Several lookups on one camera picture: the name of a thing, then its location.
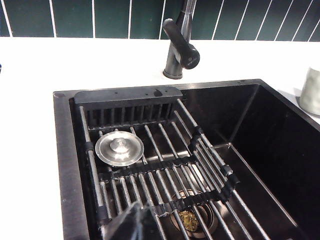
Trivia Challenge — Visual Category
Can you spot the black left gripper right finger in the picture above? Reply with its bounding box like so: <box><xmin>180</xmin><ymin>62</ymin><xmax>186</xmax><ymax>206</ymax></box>
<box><xmin>138</xmin><ymin>202</ymin><xmax>164</xmax><ymax>240</ymax></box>

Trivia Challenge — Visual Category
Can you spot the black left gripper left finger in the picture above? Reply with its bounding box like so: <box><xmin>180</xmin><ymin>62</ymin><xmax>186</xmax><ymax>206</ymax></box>
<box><xmin>102</xmin><ymin>201</ymin><xmax>143</xmax><ymax>240</ymax></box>

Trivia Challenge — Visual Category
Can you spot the grey faucet lever handle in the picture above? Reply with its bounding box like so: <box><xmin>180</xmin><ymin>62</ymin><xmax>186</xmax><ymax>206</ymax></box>
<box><xmin>162</xmin><ymin>18</ymin><xmax>201</xmax><ymax>70</ymax></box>

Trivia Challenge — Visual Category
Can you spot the pale green ceramic mug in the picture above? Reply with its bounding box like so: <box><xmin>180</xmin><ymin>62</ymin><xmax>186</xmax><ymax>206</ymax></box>
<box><xmin>299</xmin><ymin>66</ymin><xmax>320</xmax><ymax>114</ymax></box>

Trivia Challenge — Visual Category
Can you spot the metal sink drain strainer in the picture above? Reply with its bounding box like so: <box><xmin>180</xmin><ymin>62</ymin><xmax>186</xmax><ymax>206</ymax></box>
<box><xmin>169</xmin><ymin>189</ymin><xmax>221</xmax><ymax>236</ymax></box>

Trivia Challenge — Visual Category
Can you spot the round steel sink stopper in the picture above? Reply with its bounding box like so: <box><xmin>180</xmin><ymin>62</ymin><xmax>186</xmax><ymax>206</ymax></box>
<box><xmin>94</xmin><ymin>131</ymin><xmax>145</xmax><ymax>167</ymax></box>

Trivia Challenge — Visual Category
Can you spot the black sink drying rack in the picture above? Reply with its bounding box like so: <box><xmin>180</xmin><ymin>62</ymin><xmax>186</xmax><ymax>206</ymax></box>
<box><xmin>73</xmin><ymin>85</ymin><xmax>274</xmax><ymax>240</ymax></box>

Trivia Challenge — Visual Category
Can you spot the black kitchen sink basin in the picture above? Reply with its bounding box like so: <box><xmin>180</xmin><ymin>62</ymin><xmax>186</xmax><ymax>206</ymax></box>
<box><xmin>52</xmin><ymin>78</ymin><xmax>320</xmax><ymax>240</ymax></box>

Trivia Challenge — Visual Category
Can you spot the dark metal kitchen faucet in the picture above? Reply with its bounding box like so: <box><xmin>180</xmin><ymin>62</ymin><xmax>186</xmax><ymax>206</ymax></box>
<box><xmin>162</xmin><ymin>0</ymin><xmax>198</xmax><ymax>80</ymax></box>

